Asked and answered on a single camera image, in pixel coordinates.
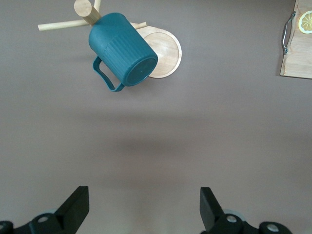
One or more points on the brown table cover sheet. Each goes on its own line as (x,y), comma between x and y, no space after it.
(156,134)

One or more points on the wooden mug rack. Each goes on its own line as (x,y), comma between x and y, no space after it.
(168,48)

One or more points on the teal cup yellow inside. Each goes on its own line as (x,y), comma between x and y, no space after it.
(119,46)

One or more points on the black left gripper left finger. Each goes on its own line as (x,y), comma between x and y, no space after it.
(73,209)

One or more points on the lemon slice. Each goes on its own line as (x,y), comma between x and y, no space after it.
(306,22)

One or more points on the bamboo cutting board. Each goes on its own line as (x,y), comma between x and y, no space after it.
(301,53)

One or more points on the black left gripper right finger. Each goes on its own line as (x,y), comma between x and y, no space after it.
(209,209)

